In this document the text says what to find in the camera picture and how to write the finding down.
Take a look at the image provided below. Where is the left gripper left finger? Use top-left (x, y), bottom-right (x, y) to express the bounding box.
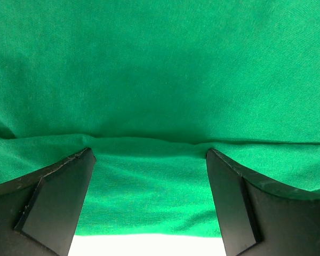
top-left (0, 148), bottom-right (96, 255)

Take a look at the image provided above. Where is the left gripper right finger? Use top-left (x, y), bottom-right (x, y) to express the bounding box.
top-left (206, 149), bottom-right (320, 256)

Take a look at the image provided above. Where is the green t shirt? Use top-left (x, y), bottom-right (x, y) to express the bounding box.
top-left (0, 1), bottom-right (320, 237)

